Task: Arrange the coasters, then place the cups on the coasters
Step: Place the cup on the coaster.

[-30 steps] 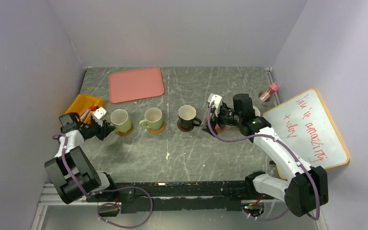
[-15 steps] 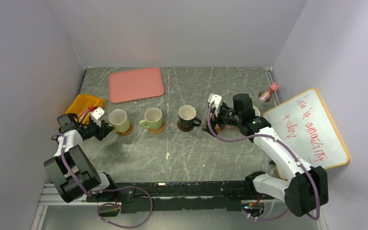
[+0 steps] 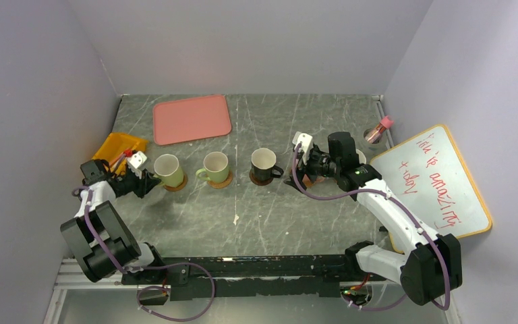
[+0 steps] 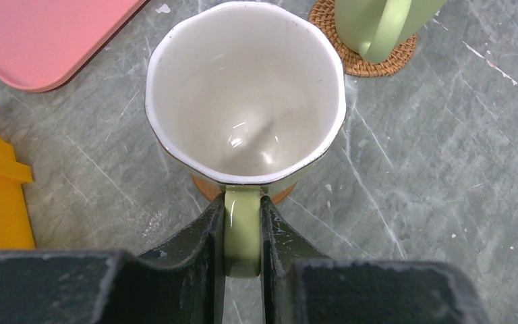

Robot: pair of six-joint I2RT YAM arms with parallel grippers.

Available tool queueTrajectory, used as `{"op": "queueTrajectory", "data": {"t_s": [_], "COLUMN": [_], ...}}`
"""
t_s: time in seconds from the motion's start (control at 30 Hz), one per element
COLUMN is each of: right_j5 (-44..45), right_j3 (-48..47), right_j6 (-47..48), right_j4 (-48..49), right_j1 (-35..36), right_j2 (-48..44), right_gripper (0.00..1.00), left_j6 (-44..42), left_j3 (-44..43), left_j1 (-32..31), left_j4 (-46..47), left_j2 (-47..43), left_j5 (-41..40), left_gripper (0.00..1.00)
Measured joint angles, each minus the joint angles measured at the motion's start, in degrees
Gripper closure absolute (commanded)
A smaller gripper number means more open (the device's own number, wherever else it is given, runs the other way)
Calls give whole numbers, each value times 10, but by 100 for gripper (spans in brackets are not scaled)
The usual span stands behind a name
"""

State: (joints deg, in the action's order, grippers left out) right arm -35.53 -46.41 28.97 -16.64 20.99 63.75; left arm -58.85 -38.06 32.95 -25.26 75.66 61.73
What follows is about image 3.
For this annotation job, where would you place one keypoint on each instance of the green mug back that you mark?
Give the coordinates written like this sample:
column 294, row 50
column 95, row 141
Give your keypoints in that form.
column 169, row 171

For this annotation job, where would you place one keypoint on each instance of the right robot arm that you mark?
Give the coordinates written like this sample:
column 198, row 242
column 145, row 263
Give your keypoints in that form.
column 429, row 267

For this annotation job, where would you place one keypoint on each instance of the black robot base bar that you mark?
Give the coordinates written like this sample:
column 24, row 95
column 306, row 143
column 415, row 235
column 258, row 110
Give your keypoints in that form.
column 324, row 275

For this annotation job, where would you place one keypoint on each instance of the markers in yellow bin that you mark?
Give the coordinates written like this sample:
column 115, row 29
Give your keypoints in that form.
column 114, row 165

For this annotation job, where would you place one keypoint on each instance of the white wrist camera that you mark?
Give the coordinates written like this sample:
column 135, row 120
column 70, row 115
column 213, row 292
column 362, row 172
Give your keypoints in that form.
column 137, row 163
column 303, row 144

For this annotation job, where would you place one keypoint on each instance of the pink mug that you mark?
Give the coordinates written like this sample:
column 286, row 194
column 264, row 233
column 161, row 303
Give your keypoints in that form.
column 361, row 156
column 309, row 183

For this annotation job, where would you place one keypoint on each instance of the black mug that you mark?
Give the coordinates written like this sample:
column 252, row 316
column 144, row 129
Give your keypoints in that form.
column 264, row 164

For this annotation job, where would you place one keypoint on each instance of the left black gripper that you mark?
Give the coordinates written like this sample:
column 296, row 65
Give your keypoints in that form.
column 144, row 185

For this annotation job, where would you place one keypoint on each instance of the light wooden coaster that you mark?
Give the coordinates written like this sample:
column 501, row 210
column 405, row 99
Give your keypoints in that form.
column 179, row 187

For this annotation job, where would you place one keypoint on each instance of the whiteboard with yellow frame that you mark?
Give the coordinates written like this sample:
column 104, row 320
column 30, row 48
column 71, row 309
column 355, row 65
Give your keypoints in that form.
column 428, row 175

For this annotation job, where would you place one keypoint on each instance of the green mug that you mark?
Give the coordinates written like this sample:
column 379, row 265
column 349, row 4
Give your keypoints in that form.
column 169, row 171
column 215, row 168

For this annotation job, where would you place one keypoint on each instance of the glass jar with markers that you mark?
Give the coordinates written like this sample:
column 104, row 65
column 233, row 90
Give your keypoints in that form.
column 373, row 135

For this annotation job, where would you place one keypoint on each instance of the pink serving tray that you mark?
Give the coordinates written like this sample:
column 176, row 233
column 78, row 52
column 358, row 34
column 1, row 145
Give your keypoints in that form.
column 190, row 119

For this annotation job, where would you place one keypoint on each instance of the woven coaster tan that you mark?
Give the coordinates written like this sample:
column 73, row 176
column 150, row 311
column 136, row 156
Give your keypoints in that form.
column 225, row 183

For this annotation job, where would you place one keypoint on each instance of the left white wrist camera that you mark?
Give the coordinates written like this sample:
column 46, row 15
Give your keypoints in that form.
column 137, row 163

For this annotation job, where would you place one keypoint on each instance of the dark brown wooden coaster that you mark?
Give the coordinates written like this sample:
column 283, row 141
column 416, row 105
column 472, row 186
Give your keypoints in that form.
column 257, row 182

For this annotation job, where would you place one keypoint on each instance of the yellow plastic bin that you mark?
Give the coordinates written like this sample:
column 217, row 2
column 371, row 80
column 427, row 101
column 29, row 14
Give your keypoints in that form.
column 116, row 143

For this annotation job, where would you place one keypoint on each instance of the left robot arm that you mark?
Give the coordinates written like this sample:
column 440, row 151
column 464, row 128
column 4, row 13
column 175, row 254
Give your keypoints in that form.
column 97, row 236

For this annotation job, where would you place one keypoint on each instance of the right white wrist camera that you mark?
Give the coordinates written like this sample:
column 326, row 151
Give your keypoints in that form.
column 303, row 144

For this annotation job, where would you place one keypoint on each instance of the aluminium rail frame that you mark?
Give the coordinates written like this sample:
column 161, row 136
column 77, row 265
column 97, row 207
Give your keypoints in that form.
column 70, row 277

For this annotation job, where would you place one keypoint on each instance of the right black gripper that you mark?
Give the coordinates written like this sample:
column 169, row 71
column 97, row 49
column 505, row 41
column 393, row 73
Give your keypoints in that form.
column 303, row 169

